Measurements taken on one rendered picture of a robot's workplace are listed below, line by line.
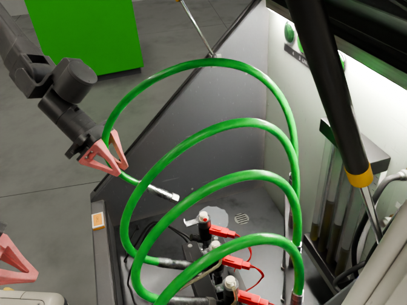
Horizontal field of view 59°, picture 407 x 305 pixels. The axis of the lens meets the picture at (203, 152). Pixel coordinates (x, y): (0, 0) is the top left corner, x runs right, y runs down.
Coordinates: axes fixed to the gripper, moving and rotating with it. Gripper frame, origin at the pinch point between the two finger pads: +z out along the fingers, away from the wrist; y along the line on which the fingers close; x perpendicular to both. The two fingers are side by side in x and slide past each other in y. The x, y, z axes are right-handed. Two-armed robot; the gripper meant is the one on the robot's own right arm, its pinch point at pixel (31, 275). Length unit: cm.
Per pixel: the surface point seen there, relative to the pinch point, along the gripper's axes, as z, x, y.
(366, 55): 22, 17, 52
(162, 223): 9.1, 0.4, 20.3
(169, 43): 75, 426, -93
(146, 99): 63, 279, -106
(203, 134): 8.8, 10.2, 30.1
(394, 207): 41, 7, 39
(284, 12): 17, 42, 47
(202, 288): 33.5, 10.5, -0.2
